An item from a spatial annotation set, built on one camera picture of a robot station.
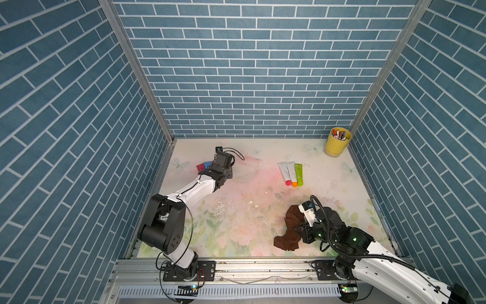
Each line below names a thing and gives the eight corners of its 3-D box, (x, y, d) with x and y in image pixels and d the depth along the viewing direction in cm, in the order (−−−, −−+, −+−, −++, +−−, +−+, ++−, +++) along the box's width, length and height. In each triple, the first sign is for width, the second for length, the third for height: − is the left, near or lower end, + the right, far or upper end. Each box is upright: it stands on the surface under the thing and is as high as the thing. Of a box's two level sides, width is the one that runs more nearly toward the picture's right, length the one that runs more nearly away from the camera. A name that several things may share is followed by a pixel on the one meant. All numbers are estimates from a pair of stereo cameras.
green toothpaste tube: (297, 186, 102) (298, 184, 100) (294, 166, 111) (294, 163, 109) (305, 186, 102) (306, 184, 100) (301, 166, 111) (302, 163, 109)
